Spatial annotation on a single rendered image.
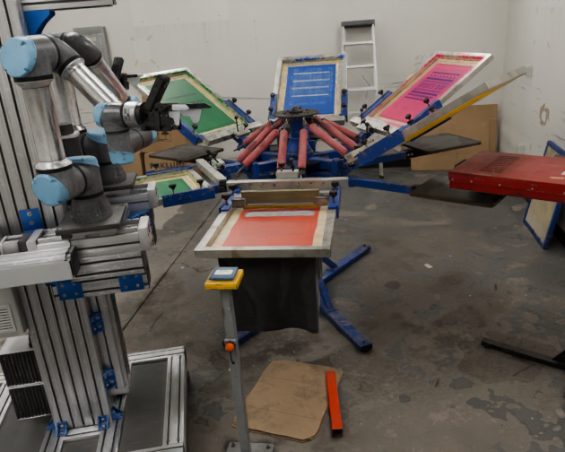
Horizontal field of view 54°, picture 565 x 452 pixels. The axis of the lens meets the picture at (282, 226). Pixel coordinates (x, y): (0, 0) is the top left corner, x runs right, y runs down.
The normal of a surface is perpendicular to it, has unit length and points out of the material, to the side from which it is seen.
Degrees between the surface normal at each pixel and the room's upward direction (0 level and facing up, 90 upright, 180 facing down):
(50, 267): 90
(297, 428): 0
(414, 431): 0
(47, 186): 98
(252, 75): 90
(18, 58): 82
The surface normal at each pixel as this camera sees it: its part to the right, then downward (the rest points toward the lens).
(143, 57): -0.14, 0.36
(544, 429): -0.07, -0.93
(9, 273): 0.16, 0.35
